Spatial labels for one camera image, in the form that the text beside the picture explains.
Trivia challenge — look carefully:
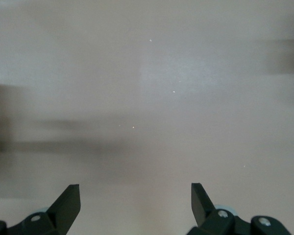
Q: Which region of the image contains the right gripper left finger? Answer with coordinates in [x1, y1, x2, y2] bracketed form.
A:
[0, 184, 82, 235]

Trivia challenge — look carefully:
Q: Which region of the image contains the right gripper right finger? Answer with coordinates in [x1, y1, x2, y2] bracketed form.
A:
[188, 182, 291, 235]

